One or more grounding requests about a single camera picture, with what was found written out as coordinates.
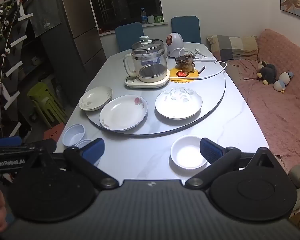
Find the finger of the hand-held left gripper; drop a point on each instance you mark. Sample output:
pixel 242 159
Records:
pixel 8 141
pixel 45 145

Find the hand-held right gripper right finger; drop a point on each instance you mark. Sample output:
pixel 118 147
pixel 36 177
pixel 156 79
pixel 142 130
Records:
pixel 210 150

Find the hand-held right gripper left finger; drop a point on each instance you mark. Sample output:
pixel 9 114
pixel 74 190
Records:
pixel 93 150

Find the shallow white bowl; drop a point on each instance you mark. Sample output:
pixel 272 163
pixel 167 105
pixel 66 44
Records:
pixel 187 155

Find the stack of plates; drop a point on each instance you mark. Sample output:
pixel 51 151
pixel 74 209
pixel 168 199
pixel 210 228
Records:
pixel 122 115

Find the small beige leaf plate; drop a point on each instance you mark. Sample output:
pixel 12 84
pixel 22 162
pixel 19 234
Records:
pixel 95 98

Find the white leaf pattern plate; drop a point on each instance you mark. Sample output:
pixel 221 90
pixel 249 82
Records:
pixel 177 105

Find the orange box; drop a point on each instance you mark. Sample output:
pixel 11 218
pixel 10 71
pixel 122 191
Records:
pixel 52 133

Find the small deep white bowl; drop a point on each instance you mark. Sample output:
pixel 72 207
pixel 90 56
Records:
pixel 81 143
pixel 73 135

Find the stacked green stools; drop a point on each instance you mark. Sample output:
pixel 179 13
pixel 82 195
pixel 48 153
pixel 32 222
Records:
pixel 43 100

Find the grey round turntable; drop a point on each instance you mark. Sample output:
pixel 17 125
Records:
pixel 151 121

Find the yellow sunflower mat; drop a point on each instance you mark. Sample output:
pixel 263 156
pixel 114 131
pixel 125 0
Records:
pixel 191 78

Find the pink sofa blanket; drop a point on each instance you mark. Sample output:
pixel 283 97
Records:
pixel 277 110

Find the small black stick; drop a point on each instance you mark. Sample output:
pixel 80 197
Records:
pixel 202 70

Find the white kettle base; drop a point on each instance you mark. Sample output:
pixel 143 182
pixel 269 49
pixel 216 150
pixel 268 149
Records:
pixel 162 82

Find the brown animal figurine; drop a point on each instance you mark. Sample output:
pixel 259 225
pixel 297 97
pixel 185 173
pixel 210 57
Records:
pixel 187 63

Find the white power strip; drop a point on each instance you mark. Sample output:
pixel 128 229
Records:
pixel 205 59

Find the black plush toy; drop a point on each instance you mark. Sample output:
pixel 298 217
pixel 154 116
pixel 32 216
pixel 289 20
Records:
pixel 267 73

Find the blue white penguin plush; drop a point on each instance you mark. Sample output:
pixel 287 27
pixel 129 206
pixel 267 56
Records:
pixel 282 81

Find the plaid pillow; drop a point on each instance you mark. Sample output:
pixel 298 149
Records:
pixel 230 46

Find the white round appliance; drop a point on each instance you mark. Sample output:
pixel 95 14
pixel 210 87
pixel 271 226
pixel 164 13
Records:
pixel 176 46

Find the glass electric kettle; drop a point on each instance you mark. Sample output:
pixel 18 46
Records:
pixel 150 55

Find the blue dining chair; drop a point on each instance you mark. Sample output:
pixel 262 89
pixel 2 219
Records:
pixel 186 27
pixel 127 36

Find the white ladder shelf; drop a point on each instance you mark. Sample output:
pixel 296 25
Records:
pixel 23 18

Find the brown refrigerator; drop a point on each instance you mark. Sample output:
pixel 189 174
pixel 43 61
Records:
pixel 75 17

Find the small green box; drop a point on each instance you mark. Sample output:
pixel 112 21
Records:
pixel 159 19

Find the clear water bottle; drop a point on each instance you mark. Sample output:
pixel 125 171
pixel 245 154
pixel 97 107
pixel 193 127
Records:
pixel 144 17

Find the white cup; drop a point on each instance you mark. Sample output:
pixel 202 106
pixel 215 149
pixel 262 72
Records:
pixel 150 19

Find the dark window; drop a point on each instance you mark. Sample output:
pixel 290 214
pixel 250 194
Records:
pixel 120 2

